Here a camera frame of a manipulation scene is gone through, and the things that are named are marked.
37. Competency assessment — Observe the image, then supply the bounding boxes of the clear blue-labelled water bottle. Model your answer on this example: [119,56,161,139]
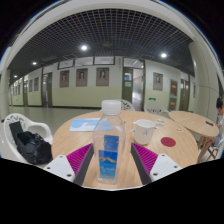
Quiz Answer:
[92,99,127,185]

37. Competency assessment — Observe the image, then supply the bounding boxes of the blue and white booklet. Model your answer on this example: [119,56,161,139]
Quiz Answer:
[69,117,101,133]

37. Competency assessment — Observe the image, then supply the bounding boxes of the wooden folding chair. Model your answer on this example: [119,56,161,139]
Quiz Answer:
[205,137,224,162]

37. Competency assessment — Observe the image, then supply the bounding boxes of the person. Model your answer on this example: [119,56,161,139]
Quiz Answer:
[213,96,224,148]

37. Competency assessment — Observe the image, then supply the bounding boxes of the white ceramic mug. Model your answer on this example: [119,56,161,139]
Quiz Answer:
[129,119,158,146]

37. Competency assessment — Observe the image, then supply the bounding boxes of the round ceiling lights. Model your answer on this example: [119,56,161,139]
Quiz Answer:
[12,44,168,80]

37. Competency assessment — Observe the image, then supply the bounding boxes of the round wooden side table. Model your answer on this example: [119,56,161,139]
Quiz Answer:
[168,110,220,163]

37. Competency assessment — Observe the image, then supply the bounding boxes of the white plastic armchair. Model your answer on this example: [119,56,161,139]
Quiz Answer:
[2,112,54,164]

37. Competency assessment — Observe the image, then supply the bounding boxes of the black bag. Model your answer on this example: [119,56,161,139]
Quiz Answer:
[8,121,54,165]

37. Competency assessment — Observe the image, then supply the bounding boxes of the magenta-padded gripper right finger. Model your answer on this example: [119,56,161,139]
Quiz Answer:
[130,142,183,186]

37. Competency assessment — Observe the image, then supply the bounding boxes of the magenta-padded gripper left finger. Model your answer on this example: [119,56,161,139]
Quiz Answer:
[43,143,95,187]

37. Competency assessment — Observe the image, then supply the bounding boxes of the flat round red coaster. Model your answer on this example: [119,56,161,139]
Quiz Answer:
[160,136,177,148]

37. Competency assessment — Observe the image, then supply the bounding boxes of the framed wall pictures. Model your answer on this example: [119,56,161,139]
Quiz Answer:
[13,67,178,98]

